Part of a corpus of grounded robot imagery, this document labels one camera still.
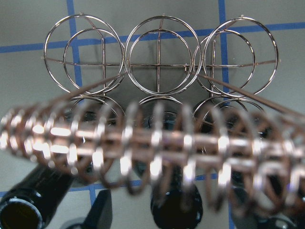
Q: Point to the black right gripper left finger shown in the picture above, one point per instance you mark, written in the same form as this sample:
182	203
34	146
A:
99	216

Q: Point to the copper wire wine basket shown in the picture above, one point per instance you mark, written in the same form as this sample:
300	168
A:
259	159

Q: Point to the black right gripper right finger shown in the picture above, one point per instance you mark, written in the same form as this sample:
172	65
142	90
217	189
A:
254	221

